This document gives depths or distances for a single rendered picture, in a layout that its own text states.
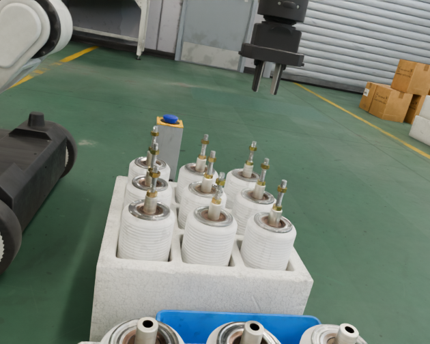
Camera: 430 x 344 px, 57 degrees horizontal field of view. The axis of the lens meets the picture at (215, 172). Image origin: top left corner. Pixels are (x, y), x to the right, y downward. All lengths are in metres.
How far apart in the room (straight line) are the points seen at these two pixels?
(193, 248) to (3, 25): 0.59
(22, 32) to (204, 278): 0.62
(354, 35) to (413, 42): 0.91
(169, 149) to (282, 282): 0.50
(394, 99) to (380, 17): 2.26
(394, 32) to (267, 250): 5.93
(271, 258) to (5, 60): 0.68
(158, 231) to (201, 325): 0.18
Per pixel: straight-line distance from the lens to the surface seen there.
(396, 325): 1.10
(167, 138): 1.06
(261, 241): 0.74
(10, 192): 0.91
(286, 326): 0.78
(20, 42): 0.95
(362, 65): 6.38
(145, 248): 0.70
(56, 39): 0.96
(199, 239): 0.71
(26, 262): 1.02
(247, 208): 0.83
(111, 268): 0.69
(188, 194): 0.82
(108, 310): 0.75
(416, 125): 3.76
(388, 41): 6.53
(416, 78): 4.45
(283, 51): 0.77
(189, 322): 0.73
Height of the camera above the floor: 0.58
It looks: 20 degrees down
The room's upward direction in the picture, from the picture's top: 11 degrees clockwise
